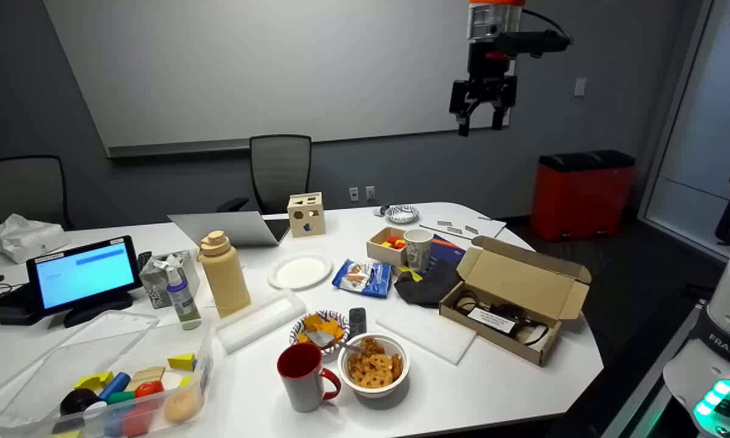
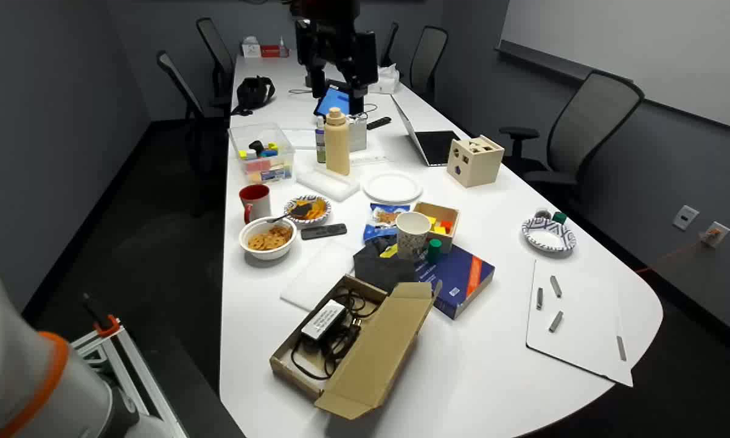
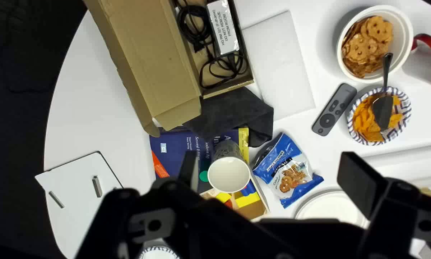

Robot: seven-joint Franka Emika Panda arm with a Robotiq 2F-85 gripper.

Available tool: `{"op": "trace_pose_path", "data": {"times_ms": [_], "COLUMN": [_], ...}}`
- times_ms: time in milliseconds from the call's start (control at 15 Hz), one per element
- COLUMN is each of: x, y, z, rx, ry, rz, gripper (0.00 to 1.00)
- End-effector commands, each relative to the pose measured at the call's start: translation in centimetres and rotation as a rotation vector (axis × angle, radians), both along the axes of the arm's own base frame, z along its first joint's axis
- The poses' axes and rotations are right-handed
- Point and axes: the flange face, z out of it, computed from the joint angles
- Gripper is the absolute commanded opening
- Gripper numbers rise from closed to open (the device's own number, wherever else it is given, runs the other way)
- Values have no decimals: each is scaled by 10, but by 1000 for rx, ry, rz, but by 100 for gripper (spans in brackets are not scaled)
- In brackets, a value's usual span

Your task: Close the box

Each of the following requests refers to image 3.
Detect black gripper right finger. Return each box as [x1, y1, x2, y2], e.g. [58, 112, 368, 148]
[336, 151, 431, 259]

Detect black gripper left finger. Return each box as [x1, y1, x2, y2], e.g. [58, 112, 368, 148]
[76, 149, 293, 259]

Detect brown cardboard box with lid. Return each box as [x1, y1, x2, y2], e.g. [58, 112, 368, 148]
[83, 0, 256, 138]

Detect colourful block puzzle box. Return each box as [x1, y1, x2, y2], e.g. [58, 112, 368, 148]
[200, 177, 270, 221]

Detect dark blue booklet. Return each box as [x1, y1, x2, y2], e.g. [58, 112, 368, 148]
[148, 128, 213, 181]

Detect white paper cup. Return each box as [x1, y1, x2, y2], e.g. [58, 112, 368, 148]
[205, 155, 253, 195]

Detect grey speckled can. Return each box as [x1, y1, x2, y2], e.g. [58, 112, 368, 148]
[210, 138, 241, 162]

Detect white plate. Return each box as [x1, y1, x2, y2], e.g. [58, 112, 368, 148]
[293, 188, 371, 229]

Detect yellow packet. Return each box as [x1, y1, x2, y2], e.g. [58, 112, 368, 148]
[236, 125, 251, 165]

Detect orange chips pile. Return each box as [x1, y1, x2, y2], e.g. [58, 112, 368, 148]
[352, 93, 404, 144]

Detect dark grey cloth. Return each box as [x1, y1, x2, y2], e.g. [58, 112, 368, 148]
[183, 86, 276, 148]

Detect black spoon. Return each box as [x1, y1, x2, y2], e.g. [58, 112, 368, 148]
[371, 52, 395, 131]

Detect blue pretzel snack bag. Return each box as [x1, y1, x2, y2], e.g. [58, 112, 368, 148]
[251, 132, 325, 210]

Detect dark grey remote control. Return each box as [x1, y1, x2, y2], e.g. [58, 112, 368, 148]
[310, 82, 359, 138]

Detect blue patterned bowl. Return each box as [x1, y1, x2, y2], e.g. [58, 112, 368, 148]
[346, 85, 414, 147]

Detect short metal pin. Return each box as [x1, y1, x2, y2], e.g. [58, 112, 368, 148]
[91, 174, 103, 198]

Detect white board with pins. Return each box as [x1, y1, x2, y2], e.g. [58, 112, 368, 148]
[33, 149, 126, 259]

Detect white rectangular flat pad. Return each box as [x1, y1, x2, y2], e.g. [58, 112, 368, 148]
[240, 10, 318, 122]

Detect thin metal pin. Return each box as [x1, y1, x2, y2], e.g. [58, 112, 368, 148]
[47, 190, 66, 210]

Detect smiley shaped crackers pile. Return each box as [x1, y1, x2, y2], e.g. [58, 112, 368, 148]
[341, 16, 395, 79]

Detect black power adapter white label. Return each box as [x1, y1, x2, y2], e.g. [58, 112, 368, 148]
[204, 0, 241, 57]

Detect white bowl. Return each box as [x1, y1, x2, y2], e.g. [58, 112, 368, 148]
[335, 4, 415, 85]

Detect black power cable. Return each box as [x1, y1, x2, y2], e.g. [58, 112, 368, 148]
[174, 0, 251, 89]

